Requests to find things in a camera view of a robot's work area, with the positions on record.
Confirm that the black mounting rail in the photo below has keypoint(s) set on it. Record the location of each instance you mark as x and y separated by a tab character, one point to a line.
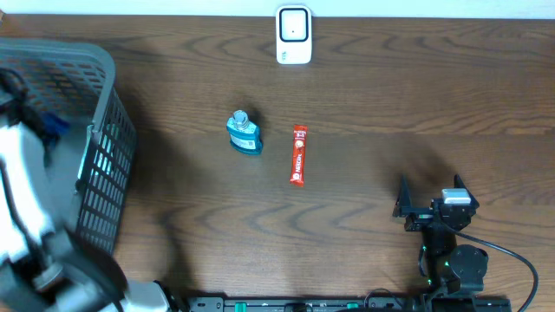
374	303

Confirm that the blue Oreo cookie pack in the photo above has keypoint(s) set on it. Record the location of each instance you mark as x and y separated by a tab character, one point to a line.
54	127

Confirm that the white barcode scanner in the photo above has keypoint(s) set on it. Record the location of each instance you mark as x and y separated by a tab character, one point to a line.
293	35

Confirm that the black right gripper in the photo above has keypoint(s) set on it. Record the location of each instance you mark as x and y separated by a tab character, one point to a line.
420	216

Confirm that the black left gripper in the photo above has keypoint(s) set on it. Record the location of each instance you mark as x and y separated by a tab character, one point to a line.
10	110

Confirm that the grey plastic shopping basket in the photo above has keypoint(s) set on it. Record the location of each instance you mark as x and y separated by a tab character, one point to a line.
75	81

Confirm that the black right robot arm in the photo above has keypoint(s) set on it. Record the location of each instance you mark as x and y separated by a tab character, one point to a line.
452	269

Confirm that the red Nescafe coffee stick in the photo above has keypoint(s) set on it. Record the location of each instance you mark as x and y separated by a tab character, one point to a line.
298	156

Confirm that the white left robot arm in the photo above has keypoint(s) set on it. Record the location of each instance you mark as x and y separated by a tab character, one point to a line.
45	266

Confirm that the mint green wipes pack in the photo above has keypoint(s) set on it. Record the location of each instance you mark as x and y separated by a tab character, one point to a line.
89	135

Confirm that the teal mouthwash bottle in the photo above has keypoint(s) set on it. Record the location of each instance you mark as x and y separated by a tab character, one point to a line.
244	134

